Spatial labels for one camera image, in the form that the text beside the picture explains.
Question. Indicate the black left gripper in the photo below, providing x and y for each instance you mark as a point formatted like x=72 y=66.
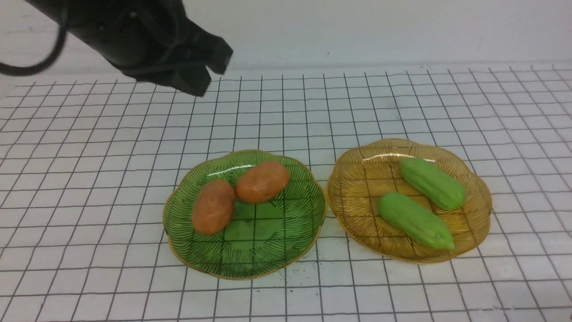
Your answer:
x=148 y=40

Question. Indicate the orange potato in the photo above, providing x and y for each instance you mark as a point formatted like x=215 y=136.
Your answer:
x=262 y=182
x=213 y=208

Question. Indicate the green gourd one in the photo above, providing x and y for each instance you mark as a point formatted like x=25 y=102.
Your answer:
x=441 y=188

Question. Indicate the green gourd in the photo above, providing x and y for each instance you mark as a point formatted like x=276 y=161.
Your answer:
x=420 y=224

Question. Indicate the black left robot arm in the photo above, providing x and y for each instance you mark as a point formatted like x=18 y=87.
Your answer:
x=58 y=13

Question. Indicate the green ribbed glass plate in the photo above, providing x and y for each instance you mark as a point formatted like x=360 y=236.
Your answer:
x=261 y=238

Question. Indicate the amber ribbed glass plate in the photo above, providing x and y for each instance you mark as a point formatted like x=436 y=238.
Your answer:
x=365 y=173

